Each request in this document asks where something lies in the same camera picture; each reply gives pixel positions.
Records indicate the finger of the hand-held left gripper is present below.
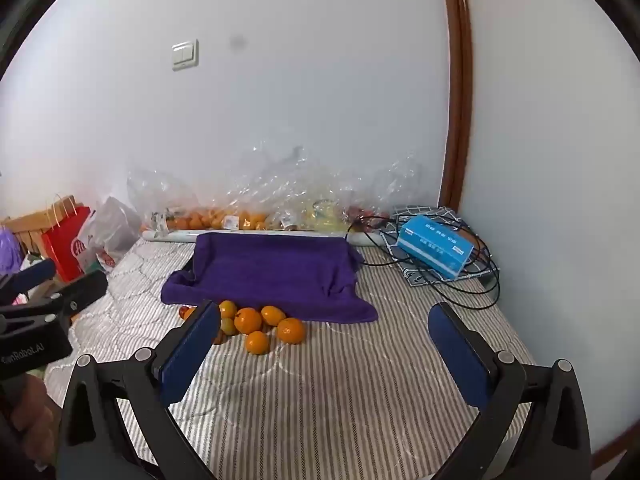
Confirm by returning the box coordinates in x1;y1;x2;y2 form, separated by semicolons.
15;270;109;331
0;258;57;306

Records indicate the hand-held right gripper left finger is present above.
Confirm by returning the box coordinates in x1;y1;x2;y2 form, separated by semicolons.
56;299;222;480

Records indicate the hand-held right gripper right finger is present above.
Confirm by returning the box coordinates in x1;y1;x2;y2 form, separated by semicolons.
427;302;593;480

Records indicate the group of small oranges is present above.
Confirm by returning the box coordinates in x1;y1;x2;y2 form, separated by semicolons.
179;299;307;356

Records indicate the person's left forearm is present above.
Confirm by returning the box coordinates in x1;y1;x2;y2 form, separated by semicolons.
0;412;46;480

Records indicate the person's left hand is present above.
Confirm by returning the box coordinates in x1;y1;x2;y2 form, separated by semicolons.
0;374;62;466

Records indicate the purple plush toy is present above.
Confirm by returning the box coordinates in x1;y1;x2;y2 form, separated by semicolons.
0;225;26;276

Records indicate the red paper bag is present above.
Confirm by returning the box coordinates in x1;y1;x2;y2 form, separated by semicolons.
40;194;93;283

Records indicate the wooden crate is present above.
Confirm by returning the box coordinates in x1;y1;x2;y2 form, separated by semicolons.
0;195;76;256

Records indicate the white plastic bag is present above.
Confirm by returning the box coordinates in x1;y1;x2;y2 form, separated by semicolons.
80;196;143;273

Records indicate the purple towel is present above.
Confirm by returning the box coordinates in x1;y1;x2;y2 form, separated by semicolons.
160;231;379;324

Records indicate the blue tissue box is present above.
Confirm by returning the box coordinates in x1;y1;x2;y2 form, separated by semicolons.
396;214;476;281

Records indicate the clear plastic bag with oranges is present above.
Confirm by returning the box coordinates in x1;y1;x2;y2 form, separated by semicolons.
126;167;273;235

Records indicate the striped mattress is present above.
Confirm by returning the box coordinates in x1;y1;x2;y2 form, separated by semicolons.
45;237;538;480

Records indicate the dark grid-patterned cloth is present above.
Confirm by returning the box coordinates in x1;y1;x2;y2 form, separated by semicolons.
380;205;493;288

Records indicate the clear bag with red fruit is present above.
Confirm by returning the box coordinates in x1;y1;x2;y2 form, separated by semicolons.
350;155;438;226

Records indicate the clear bag with yellow fruit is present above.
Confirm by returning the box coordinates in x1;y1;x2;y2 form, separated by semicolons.
235;142;366;236

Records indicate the black cable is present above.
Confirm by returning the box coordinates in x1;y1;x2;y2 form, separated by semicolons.
345;215;501;311

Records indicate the white light switch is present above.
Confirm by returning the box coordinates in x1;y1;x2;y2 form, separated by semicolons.
171;39;200;72

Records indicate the brown wooden door frame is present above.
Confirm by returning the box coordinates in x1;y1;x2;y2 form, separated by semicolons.
439;0;474;211

